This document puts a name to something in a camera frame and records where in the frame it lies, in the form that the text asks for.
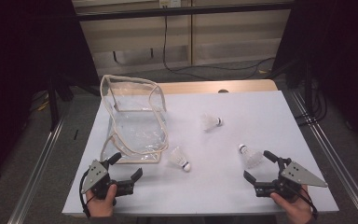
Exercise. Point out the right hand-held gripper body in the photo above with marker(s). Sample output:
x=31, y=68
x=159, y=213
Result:
x=298, y=175

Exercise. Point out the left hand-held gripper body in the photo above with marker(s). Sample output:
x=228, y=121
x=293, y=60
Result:
x=98, y=182

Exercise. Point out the white shuttlecock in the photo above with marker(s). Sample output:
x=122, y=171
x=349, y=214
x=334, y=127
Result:
x=209, y=122
x=251, y=157
x=178, y=158

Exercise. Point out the clear plastic bag beige trim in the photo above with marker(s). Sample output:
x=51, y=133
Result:
x=136, y=130

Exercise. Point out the person's left hand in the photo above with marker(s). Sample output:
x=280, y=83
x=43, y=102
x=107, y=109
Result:
x=101, y=207

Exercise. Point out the person's right hand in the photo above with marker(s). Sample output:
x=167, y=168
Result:
x=296, y=210

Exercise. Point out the small black stick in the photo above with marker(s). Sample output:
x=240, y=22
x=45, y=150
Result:
x=75, y=134

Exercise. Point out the black metal stand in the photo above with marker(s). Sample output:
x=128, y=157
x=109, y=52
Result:
x=53, y=109

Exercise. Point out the dark table grommet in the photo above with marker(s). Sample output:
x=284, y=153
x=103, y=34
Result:
x=223, y=91

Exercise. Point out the wooden table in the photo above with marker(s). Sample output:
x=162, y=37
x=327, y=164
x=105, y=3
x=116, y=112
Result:
x=214, y=85

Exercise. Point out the black curtain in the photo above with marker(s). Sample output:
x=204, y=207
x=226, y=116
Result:
x=18, y=62
x=348, y=46

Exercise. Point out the black horizontal bar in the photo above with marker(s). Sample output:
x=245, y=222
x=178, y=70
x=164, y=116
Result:
x=167, y=12

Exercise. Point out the aluminium floor rail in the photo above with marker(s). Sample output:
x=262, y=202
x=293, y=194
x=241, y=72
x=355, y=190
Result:
x=38, y=168
x=332, y=155

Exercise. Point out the wall socket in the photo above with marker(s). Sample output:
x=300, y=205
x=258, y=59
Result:
x=170, y=3

